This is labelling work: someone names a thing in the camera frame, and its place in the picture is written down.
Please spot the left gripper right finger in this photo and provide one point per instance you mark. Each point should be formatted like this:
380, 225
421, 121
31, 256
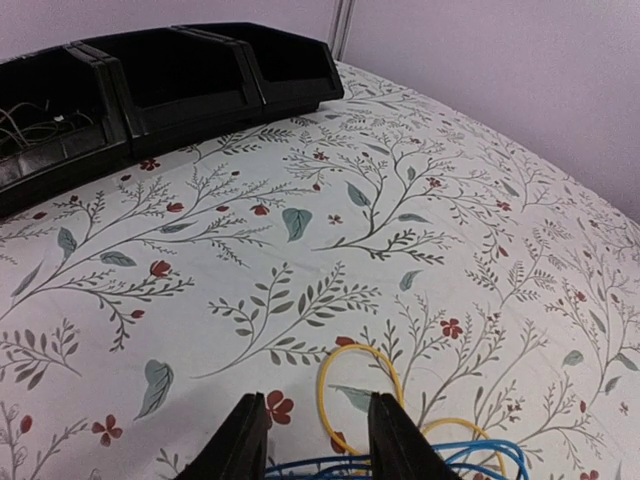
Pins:
398, 450

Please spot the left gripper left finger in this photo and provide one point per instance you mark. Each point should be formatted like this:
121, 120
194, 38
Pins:
238, 449

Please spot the floral patterned table cloth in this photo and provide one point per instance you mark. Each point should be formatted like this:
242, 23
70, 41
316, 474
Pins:
383, 243

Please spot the black bin middle compartment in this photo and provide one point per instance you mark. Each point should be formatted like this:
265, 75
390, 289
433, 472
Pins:
174, 87

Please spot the black bin compartment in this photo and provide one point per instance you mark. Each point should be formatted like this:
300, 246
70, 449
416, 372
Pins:
61, 126
294, 74
174, 87

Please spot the black bin left compartment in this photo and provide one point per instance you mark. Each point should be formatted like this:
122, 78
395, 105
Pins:
61, 126

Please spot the black bin right compartment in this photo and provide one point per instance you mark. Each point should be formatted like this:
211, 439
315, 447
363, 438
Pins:
294, 74

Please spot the right aluminium frame post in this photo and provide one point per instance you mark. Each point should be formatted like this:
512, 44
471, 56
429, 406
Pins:
340, 26

